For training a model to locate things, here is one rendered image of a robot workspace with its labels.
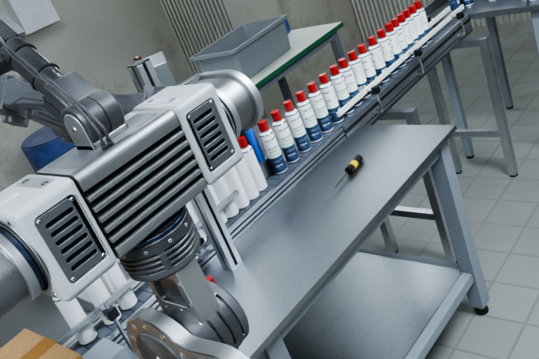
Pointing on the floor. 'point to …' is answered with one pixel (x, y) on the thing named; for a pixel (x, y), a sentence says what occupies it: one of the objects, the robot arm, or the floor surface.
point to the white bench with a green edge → (310, 38)
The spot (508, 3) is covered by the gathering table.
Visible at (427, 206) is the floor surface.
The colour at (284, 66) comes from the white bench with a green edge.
